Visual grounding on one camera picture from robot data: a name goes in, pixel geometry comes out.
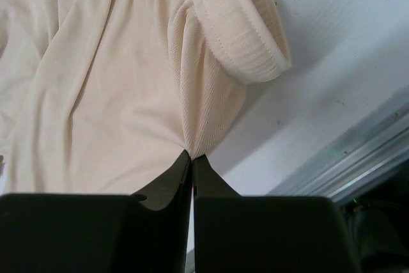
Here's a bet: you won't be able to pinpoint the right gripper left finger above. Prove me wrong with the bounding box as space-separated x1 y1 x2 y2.
1 152 192 272

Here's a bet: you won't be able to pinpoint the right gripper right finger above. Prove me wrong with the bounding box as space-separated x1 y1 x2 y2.
193 156 360 272

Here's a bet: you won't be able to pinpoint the beige trousers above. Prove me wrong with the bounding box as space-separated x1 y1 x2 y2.
1 0 290 194

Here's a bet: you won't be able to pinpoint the aluminium rail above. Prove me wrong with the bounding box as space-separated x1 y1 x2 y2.
271 91 408 202

